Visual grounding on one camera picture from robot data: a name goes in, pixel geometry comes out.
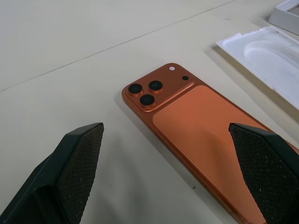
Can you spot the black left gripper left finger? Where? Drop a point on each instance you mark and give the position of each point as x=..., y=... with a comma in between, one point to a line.
x=70, y=168

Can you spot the orange phone box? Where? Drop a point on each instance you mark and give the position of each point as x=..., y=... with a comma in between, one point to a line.
x=286, y=16

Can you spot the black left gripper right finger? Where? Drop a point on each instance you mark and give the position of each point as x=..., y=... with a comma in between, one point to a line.
x=268, y=168

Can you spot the white moulded box tray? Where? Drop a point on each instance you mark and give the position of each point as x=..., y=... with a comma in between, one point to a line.
x=264, y=51

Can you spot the orange smartphone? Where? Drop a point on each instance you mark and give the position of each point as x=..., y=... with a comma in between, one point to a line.
x=187, y=112

